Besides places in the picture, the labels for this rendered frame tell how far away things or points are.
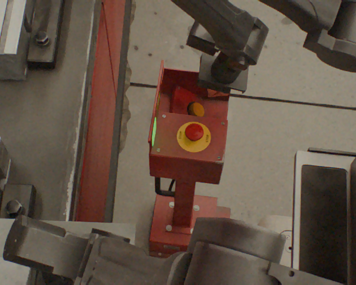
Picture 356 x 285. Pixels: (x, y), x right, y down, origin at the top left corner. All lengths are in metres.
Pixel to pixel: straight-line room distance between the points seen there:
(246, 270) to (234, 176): 1.78
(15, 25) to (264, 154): 1.18
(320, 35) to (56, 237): 0.43
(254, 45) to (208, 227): 0.74
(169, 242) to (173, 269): 1.50
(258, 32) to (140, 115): 1.17
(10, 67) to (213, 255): 0.95
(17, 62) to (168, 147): 0.35
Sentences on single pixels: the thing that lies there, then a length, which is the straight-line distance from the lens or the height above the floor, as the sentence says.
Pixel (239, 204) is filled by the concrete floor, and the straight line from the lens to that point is 2.06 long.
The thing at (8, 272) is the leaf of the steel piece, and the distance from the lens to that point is 0.97.
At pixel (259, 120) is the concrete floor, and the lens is 2.21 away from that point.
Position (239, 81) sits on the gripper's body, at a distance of 1.23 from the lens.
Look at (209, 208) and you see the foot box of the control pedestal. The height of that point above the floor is 0.12.
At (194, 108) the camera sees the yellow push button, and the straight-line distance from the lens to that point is 1.36.
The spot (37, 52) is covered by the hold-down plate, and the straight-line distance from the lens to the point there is 1.26.
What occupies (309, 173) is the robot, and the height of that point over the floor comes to 1.04.
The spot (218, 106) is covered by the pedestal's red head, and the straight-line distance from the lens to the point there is 1.40.
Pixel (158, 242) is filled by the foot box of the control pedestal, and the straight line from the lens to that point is 1.88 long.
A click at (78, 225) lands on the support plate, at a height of 1.00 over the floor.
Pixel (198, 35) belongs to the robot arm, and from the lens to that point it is 1.12.
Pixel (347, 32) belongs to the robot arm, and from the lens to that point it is 0.85.
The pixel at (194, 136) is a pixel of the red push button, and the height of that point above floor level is 0.81.
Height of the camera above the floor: 1.92
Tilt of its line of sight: 64 degrees down
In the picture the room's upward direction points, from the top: 3 degrees clockwise
